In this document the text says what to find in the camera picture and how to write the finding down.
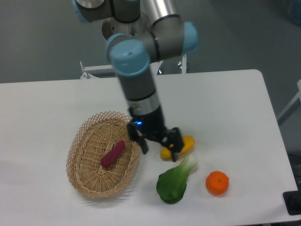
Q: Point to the orange tangerine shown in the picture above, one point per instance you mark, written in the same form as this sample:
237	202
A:
217	182

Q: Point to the white frame at right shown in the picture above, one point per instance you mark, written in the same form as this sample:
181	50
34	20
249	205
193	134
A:
291	107

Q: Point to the purple sweet potato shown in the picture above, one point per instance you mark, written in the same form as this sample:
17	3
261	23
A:
113	154

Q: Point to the yellow mango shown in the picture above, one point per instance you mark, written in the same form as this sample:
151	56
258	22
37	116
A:
189	144

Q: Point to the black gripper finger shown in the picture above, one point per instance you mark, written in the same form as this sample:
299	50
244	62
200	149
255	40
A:
172	140
134	135

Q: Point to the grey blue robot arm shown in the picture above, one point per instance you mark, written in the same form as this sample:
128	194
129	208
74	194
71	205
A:
131	56

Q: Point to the white metal base frame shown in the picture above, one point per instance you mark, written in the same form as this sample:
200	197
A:
106	71

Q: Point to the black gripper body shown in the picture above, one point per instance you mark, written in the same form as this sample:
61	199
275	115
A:
151	125

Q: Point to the black box at table edge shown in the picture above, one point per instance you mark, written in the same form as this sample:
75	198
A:
293	202

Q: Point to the oval wicker basket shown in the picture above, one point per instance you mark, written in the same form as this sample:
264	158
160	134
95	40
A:
98	135

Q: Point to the green bok choy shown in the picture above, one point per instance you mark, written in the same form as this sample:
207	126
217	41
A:
171	185

